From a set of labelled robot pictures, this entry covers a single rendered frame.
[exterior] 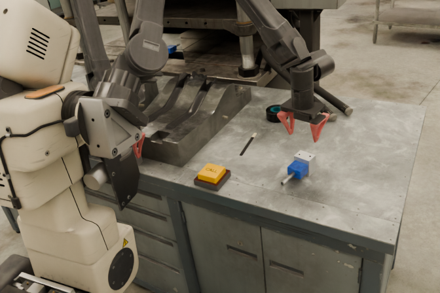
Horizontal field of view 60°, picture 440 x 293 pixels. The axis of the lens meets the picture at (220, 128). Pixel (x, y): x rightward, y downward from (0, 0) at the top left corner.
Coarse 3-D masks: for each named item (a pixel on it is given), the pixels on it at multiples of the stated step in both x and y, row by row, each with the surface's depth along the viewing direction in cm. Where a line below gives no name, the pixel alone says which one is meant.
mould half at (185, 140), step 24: (168, 96) 142; (192, 96) 138; (216, 96) 134; (240, 96) 146; (168, 120) 129; (192, 120) 127; (216, 120) 133; (144, 144) 123; (168, 144) 117; (192, 144) 122
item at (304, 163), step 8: (304, 152) 109; (296, 160) 108; (304, 160) 106; (312, 160) 107; (288, 168) 106; (296, 168) 105; (304, 168) 105; (312, 168) 108; (288, 176) 104; (296, 176) 105
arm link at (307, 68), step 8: (296, 64) 96; (304, 64) 94; (312, 64) 94; (296, 72) 92; (304, 72) 92; (312, 72) 93; (296, 80) 93; (304, 80) 93; (312, 80) 94; (296, 88) 94; (304, 88) 94
